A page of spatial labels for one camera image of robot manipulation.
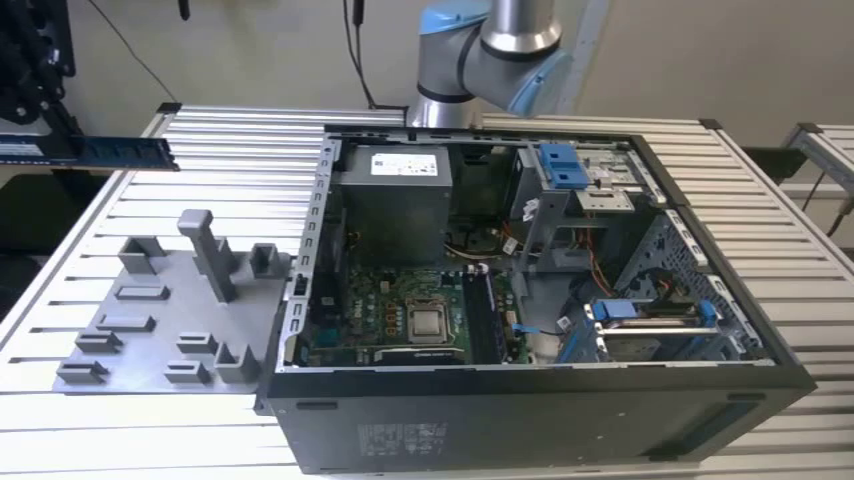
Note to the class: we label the aluminium side table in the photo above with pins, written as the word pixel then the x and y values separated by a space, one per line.
pixel 824 150

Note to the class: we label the silver CPU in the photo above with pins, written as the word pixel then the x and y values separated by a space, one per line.
pixel 427 326

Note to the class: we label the grey plastic parts rack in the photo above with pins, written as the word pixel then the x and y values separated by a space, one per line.
pixel 167 300

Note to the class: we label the grey power supply unit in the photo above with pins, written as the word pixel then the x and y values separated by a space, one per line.
pixel 394 220

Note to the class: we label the grey metal drive cage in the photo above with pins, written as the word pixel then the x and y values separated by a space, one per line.
pixel 554 225

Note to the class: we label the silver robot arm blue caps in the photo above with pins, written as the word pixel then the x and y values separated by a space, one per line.
pixel 461 65

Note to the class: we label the black hanging object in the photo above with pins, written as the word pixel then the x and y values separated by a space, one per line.
pixel 183 9

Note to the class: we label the black graphics card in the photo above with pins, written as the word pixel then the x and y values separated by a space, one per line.
pixel 421 354

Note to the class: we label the silver drive bracket plate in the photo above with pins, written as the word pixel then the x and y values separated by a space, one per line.
pixel 603 201

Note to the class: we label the green motherboard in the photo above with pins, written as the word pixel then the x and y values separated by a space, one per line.
pixel 374 287

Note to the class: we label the black object beside table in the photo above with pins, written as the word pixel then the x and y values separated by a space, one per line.
pixel 770 162

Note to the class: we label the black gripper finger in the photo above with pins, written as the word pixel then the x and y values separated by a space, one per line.
pixel 67 147

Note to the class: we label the pale wall trunking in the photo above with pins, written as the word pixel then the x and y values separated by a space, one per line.
pixel 590 60

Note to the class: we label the black table corner cap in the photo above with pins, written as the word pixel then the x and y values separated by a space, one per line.
pixel 168 107
pixel 810 127
pixel 711 124

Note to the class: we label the black case fan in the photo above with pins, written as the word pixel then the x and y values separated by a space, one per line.
pixel 330 260

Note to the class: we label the black open PC case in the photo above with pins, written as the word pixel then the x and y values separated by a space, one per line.
pixel 467 425

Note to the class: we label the CPU socket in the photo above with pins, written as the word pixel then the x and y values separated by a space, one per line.
pixel 427 301

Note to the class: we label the hard disk in blue carrier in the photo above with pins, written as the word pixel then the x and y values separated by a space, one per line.
pixel 614 309

